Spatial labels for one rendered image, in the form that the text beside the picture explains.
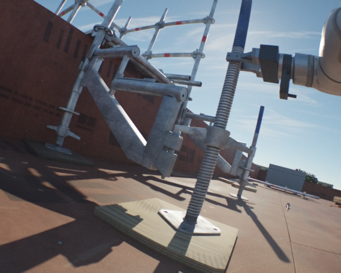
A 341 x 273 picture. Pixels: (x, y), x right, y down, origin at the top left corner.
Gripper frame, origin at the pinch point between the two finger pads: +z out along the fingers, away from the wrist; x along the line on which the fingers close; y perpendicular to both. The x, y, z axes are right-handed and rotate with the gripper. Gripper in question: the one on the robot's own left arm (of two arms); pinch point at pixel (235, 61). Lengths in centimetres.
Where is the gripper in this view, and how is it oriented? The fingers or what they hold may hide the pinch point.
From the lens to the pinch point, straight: 61.7
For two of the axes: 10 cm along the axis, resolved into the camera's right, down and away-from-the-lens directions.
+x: -5.0, -2.2, -8.4
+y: 3.0, -9.5, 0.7
